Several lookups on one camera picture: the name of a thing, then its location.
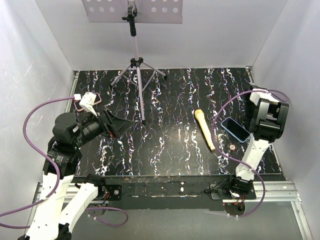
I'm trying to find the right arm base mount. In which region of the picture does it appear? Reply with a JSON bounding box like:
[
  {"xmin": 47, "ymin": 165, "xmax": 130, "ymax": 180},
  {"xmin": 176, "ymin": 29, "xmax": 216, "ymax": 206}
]
[{"xmin": 203, "ymin": 181, "xmax": 257, "ymax": 202}]

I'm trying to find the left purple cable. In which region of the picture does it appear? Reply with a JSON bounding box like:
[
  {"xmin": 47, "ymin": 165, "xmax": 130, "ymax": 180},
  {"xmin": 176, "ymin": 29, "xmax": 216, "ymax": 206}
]
[{"xmin": 0, "ymin": 96, "xmax": 130, "ymax": 229}]

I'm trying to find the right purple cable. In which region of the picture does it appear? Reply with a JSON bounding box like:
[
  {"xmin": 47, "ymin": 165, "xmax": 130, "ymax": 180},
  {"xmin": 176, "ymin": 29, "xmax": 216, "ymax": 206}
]
[{"xmin": 211, "ymin": 89, "xmax": 291, "ymax": 221}]

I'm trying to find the music stand with tripod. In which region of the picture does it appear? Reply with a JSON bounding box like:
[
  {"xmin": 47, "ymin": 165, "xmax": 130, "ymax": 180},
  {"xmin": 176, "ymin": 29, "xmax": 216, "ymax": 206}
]
[{"xmin": 82, "ymin": 0, "xmax": 183, "ymax": 125}]

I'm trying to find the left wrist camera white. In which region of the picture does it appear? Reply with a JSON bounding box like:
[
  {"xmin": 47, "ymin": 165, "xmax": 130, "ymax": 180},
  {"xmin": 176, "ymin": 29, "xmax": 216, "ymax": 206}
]
[{"xmin": 73, "ymin": 92, "xmax": 97, "ymax": 117}]

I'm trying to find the purple cable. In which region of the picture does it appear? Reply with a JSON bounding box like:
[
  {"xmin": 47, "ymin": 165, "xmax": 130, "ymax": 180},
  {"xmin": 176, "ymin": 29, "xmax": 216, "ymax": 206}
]
[
  {"xmin": 211, "ymin": 89, "xmax": 291, "ymax": 221},
  {"xmin": 0, "ymin": 96, "xmax": 130, "ymax": 229}
]

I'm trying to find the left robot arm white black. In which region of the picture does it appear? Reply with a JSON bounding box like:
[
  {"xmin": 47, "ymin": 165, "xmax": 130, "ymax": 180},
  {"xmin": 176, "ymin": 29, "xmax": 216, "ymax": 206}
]
[{"xmin": 20, "ymin": 109, "xmax": 133, "ymax": 240}]

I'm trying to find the cream toy microphone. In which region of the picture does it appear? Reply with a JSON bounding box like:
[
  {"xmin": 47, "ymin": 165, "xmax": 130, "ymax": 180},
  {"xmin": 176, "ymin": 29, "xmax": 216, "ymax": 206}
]
[{"xmin": 194, "ymin": 109, "xmax": 216, "ymax": 152}]

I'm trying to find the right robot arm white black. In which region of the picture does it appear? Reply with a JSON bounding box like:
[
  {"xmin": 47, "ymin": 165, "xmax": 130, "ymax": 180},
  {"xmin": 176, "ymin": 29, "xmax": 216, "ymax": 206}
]
[{"xmin": 226, "ymin": 85, "xmax": 289, "ymax": 199}]

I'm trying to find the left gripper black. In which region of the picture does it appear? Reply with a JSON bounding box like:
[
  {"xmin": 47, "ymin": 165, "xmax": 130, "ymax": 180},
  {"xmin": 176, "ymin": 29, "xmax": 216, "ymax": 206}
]
[{"xmin": 72, "ymin": 106, "xmax": 135, "ymax": 148}]

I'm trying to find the aluminium front rail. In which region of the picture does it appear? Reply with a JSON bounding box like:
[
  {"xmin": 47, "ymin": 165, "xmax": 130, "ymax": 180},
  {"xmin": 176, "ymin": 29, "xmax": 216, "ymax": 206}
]
[{"xmin": 33, "ymin": 181, "xmax": 302, "ymax": 203}]

